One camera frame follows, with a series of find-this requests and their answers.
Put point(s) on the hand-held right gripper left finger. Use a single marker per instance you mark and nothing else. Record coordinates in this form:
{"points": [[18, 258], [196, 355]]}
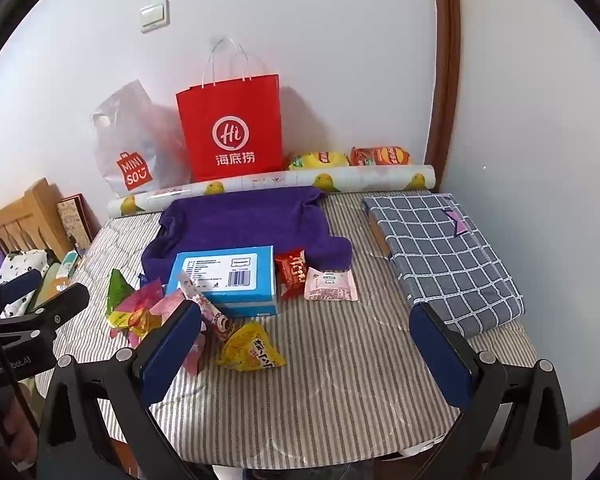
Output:
{"points": [[170, 350]]}

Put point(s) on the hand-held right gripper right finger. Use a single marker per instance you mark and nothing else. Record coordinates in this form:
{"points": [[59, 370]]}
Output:
{"points": [[440, 355]]}

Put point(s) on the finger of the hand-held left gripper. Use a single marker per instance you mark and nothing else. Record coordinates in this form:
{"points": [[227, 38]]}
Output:
{"points": [[60, 305], [25, 281]]}

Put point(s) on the pink cherry snack packet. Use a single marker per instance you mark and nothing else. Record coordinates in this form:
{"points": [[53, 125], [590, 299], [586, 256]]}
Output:
{"points": [[196, 355]]}

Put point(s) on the yellow red foil snack packet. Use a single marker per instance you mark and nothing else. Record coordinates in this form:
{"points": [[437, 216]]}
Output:
{"points": [[125, 323]]}

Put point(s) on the long pink snack packet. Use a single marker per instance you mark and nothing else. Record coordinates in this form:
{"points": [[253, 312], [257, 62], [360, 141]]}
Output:
{"points": [[205, 307]]}

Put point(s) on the magenta yellow snack packet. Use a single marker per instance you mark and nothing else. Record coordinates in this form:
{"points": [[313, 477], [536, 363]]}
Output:
{"points": [[142, 300]]}

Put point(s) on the green snack packet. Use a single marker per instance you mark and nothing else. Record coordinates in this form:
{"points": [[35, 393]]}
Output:
{"points": [[116, 290]]}

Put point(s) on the pink white snack packet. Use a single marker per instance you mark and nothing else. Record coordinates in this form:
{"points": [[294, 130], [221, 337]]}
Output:
{"points": [[330, 285]]}

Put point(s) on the purple towel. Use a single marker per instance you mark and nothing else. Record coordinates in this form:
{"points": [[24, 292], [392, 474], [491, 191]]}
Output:
{"points": [[240, 220]]}

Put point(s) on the person's left hand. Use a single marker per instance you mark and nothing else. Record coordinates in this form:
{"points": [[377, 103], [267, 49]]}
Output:
{"points": [[19, 425]]}

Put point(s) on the white dotted cloth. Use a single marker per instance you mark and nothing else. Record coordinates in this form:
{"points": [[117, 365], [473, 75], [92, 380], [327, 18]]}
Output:
{"points": [[20, 262]]}

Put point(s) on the green white tube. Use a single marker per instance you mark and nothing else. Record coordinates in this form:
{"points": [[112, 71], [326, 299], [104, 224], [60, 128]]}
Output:
{"points": [[67, 262]]}

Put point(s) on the wooden headboard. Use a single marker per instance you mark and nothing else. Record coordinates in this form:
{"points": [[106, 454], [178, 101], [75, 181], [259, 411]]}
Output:
{"points": [[30, 210]]}

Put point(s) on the patterned flat box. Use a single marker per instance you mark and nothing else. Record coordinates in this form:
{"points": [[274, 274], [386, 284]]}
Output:
{"points": [[75, 222]]}

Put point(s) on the blue tissue box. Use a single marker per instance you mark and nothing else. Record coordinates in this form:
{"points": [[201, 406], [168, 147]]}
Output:
{"points": [[215, 270]]}

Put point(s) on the grey checked folded cloth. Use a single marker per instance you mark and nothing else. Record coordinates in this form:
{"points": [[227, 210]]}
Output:
{"points": [[430, 250]]}

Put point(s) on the striped bed sheet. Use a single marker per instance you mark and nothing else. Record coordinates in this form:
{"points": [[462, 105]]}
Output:
{"points": [[330, 385]]}

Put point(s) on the white plastic bag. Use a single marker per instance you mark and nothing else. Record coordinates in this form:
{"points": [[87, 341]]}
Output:
{"points": [[125, 125]]}

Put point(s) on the printed paper roll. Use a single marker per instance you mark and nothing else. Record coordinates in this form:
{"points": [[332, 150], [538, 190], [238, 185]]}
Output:
{"points": [[370, 177]]}

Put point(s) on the red chip bag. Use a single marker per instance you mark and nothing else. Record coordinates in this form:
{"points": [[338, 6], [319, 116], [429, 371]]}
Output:
{"points": [[380, 156]]}

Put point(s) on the yellow chip bag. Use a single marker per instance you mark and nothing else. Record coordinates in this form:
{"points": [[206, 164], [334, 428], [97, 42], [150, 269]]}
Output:
{"points": [[315, 161]]}

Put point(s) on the red paper bag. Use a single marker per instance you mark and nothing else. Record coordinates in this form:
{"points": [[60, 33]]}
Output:
{"points": [[230, 110]]}

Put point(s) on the brown wooden door frame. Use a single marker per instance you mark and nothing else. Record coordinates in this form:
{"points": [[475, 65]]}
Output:
{"points": [[447, 60]]}

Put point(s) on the white light switch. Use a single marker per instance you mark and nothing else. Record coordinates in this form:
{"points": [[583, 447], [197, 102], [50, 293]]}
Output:
{"points": [[155, 16]]}

